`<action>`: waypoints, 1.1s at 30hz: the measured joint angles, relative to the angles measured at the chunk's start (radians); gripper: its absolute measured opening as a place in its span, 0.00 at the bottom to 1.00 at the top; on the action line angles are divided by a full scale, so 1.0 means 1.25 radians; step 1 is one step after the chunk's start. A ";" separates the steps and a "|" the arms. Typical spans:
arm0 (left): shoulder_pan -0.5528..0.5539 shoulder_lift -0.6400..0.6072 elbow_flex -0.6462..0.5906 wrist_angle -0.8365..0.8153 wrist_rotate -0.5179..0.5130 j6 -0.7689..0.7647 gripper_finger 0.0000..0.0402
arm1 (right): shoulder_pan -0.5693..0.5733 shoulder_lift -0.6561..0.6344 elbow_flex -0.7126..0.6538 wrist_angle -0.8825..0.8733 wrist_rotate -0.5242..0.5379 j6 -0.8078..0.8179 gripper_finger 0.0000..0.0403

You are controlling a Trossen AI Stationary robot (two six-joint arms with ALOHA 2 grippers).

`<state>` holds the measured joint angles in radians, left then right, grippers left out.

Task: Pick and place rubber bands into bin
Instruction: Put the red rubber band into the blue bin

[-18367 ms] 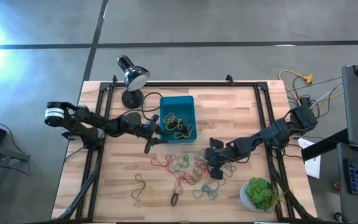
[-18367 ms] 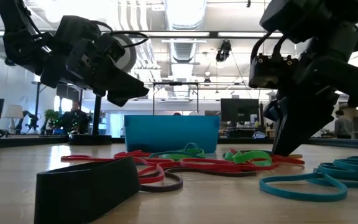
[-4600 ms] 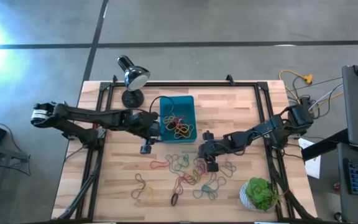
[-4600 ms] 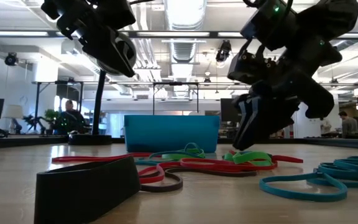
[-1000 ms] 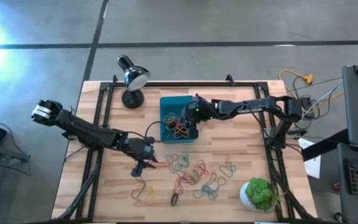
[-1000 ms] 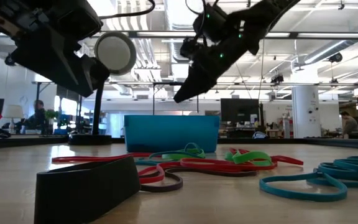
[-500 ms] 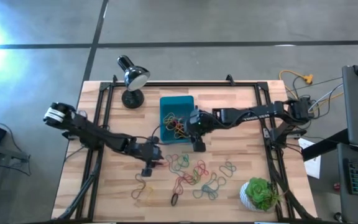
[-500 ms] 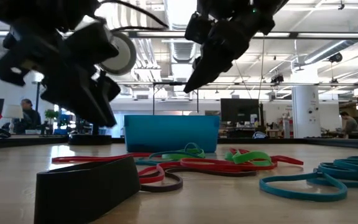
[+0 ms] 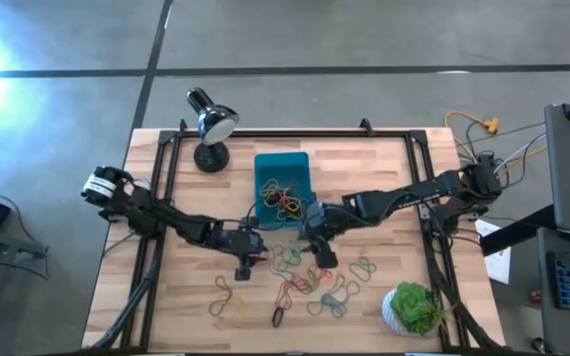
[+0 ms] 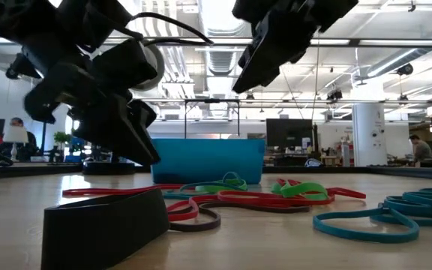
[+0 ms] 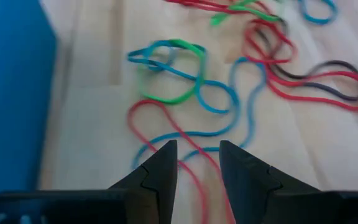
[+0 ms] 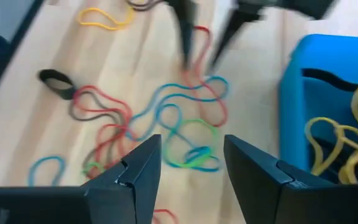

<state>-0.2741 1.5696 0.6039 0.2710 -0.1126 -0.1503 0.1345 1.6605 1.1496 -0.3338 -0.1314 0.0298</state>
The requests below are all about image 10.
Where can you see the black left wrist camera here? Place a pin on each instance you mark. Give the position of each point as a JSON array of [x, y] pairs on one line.
[[126, 63]]

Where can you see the dark brown rubber band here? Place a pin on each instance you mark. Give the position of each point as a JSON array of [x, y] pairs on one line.
[[201, 226]]

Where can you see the black desk lamp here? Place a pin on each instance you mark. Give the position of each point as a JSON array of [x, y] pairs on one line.
[[155, 62]]

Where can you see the black computer monitor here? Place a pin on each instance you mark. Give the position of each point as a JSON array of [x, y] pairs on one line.
[[287, 133]]

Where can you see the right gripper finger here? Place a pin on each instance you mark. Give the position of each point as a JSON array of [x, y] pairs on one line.
[[276, 48], [248, 56]]

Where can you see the black ceiling camera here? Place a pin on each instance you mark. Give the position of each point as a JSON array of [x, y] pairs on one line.
[[15, 67]]

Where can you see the teal plastic bin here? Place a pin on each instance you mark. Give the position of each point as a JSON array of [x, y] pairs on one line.
[[208, 161]]

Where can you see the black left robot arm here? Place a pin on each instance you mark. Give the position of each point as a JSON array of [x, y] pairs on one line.
[[32, 18]]

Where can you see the white shade table lamp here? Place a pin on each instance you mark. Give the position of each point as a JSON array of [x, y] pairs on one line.
[[15, 134]]

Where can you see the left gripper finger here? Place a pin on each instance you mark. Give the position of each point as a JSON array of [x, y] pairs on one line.
[[99, 127], [141, 112]]

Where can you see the white round column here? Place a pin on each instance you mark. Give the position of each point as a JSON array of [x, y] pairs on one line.
[[369, 135]]

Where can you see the wide black rubber band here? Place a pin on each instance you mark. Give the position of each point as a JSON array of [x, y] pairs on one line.
[[103, 232]]

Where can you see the black overhead crossbar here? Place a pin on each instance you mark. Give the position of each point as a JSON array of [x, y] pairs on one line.
[[388, 42]]

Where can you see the green leafy plant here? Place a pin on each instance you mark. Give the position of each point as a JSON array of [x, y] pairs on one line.
[[62, 138]]

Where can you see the black ceiling fixture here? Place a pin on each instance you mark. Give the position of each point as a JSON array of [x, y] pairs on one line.
[[404, 69], [334, 95]]

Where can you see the white and blue helmet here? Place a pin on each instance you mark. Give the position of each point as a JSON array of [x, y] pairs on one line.
[[313, 163]]

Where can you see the person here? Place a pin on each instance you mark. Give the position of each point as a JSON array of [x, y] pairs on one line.
[[422, 152], [30, 146]]

